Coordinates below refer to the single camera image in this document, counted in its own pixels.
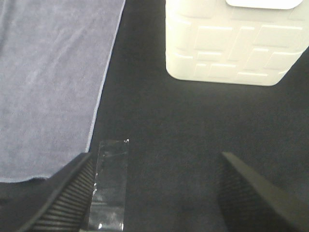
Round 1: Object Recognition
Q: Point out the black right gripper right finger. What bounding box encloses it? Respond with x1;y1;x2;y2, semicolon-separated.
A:
217;152;309;232

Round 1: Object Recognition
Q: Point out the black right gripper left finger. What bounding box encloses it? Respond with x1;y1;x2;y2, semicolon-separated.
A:
0;153;94;232

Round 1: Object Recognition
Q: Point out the grey microfibre towel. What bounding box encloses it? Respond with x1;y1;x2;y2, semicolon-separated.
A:
0;0;125;183

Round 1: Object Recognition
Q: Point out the right clear tape strip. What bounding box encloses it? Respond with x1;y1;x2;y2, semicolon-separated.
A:
87;139;129;232

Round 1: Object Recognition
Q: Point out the white storage bin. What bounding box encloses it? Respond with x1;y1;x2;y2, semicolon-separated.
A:
165;0;309;86

